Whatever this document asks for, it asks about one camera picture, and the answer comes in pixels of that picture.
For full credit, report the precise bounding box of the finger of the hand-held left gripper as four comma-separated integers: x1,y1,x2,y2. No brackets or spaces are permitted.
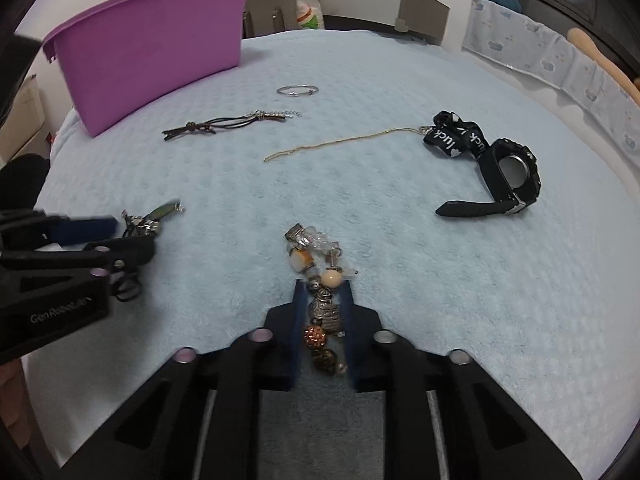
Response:
0,235,157,281
0,211,121,252

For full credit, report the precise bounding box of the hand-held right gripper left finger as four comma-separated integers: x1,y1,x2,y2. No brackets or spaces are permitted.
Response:
67,280,307,480

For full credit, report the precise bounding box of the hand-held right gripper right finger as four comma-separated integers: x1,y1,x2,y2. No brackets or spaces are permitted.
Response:
342,282,583,480

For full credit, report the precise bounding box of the black cord with metal charm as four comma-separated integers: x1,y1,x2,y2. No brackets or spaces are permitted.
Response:
116,200,184,303

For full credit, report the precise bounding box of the beaded charm bracelet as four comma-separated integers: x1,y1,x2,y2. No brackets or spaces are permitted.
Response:
285,224,360,377

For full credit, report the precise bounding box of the purple plastic bin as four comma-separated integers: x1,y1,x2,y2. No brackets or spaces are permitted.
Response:
42,0,258,138

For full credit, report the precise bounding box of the person's left hand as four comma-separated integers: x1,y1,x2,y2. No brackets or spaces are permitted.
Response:
0,360,27,461

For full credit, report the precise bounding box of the light blue textured blanket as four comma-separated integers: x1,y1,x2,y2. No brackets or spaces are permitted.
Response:
22,27,640,480

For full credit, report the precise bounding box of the black wristwatch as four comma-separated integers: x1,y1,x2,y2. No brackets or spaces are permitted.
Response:
435,137,542,220

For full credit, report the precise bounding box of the black printed ribbon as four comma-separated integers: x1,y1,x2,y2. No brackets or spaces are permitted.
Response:
422,110,495,162

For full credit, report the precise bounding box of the printed plastic bag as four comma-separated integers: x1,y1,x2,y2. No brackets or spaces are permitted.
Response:
295,0,329,32

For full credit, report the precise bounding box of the grey drawer cabinet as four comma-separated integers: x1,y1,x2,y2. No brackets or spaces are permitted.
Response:
320,0,451,47

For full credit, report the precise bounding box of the blue printed crib bumper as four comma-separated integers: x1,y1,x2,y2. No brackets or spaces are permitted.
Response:
461,0,640,162

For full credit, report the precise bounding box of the beige teddy bear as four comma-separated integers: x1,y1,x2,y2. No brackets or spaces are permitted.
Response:
567,27,640,97

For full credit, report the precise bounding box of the black cord bracelet with chain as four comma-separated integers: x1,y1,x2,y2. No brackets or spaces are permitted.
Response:
162,109,304,142

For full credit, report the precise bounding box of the thin chain necklace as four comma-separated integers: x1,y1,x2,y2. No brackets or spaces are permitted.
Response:
263,126,432,163

